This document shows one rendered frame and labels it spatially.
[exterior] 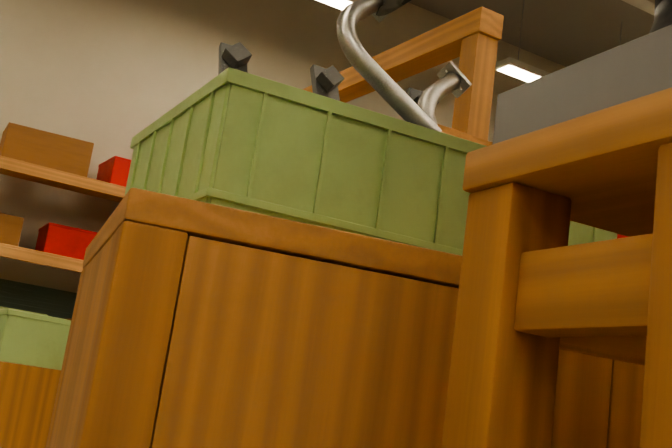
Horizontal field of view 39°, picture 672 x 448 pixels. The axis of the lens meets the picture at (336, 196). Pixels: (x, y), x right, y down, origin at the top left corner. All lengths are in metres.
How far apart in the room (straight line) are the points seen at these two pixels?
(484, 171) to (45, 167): 6.13
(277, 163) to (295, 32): 7.54
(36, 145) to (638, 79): 6.39
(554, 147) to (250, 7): 7.74
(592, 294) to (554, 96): 0.19
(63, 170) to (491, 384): 6.29
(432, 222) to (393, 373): 0.22
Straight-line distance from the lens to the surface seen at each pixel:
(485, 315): 0.85
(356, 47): 1.43
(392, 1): 1.52
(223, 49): 1.53
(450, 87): 1.63
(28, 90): 7.63
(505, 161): 0.87
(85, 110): 7.71
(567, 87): 0.85
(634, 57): 0.79
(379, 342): 1.08
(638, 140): 0.74
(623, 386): 1.23
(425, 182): 1.21
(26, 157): 6.99
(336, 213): 1.14
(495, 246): 0.86
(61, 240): 6.95
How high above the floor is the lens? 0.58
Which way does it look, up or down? 13 degrees up
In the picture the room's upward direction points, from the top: 8 degrees clockwise
